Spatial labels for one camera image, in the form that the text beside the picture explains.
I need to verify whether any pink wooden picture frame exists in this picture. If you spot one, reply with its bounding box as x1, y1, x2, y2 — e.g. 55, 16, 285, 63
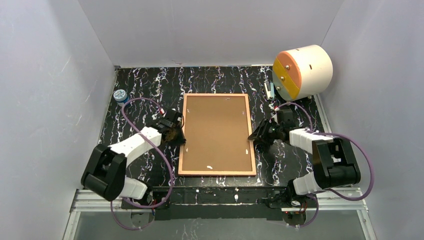
178, 93, 258, 177

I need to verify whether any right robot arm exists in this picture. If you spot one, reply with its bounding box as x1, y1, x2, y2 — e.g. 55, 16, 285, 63
248, 108, 361, 208

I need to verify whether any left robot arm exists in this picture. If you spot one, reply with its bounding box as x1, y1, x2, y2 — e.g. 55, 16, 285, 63
81, 109, 186, 204

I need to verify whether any white cylindrical drawer unit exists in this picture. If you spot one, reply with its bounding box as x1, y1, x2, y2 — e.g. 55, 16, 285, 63
272, 44, 334, 102

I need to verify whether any blue lidded small jar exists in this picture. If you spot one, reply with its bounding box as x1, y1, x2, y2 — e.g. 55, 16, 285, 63
112, 89, 130, 107

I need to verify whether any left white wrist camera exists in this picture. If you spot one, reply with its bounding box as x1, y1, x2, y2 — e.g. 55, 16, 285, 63
162, 109, 184, 125

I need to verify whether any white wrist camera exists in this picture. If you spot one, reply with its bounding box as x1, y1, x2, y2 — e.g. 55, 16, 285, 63
271, 106, 282, 123
162, 109, 184, 125

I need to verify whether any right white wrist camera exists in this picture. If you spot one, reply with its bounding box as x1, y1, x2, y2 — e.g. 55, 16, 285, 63
271, 106, 282, 123

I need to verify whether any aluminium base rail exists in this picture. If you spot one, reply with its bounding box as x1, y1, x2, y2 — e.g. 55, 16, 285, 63
63, 187, 377, 240

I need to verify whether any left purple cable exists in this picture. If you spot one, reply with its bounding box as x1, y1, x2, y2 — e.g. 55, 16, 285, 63
109, 96, 176, 232

